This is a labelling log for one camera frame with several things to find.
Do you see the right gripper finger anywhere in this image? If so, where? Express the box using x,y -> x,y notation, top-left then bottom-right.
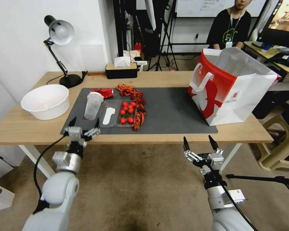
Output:
208,135 -> 225,156
182,136 -> 203,163

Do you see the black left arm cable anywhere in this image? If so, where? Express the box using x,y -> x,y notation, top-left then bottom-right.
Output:
33,134 -> 72,215

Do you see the white table leg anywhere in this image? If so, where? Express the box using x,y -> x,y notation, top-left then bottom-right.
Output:
18,144 -> 56,179
218,143 -> 243,173

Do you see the beige side desk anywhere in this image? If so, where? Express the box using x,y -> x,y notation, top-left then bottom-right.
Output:
242,41 -> 289,74

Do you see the black tripod leg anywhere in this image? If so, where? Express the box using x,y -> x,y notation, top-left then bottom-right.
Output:
226,174 -> 289,202

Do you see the white tissue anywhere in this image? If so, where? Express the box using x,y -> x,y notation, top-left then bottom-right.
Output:
114,56 -> 131,68

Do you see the crushed red can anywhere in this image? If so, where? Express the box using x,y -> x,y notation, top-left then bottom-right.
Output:
90,88 -> 114,99

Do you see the black metal rack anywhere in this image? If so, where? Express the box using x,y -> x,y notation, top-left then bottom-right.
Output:
112,0 -> 136,64

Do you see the black tissue box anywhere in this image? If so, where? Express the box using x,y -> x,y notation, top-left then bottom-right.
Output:
105,63 -> 138,80

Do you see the large white bowl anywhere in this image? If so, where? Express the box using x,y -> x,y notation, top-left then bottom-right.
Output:
20,84 -> 70,121

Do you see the black tripod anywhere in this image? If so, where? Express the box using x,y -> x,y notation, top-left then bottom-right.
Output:
146,0 -> 179,72

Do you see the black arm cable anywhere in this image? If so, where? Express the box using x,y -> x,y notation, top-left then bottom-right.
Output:
213,167 -> 257,231
33,134 -> 72,215

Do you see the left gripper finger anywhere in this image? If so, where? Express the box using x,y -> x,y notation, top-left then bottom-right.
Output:
63,116 -> 77,138
83,117 -> 101,141

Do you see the black desk lamp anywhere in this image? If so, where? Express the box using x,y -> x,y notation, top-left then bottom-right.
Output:
43,15 -> 88,89

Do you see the clear plastic cup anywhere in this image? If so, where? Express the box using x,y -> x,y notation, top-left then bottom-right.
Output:
83,92 -> 104,120

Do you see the whiteboard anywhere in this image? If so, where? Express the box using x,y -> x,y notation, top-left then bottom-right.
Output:
175,0 -> 268,18

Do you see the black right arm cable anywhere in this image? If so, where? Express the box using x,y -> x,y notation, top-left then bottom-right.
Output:
213,167 -> 257,231

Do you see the black monitor screen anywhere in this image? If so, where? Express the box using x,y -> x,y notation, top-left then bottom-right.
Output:
258,0 -> 289,50

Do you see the clear disposable takeout box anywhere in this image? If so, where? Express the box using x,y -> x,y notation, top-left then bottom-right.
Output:
97,99 -> 138,129

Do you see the dark grey table mat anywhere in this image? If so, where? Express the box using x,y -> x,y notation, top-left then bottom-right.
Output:
60,87 -> 219,135

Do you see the white plastic spoon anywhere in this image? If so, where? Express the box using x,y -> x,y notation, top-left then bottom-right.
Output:
102,107 -> 116,126

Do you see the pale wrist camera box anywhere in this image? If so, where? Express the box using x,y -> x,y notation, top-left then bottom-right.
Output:
206,152 -> 224,167
68,127 -> 84,141

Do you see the red white delivery bag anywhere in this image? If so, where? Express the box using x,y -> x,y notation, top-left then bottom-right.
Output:
188,47 -> 283,127

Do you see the person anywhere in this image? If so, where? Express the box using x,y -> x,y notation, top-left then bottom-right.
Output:
206,0 -> 252,50

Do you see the beige plastic stool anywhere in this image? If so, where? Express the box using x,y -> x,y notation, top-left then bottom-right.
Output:
257,112 -> 289,172

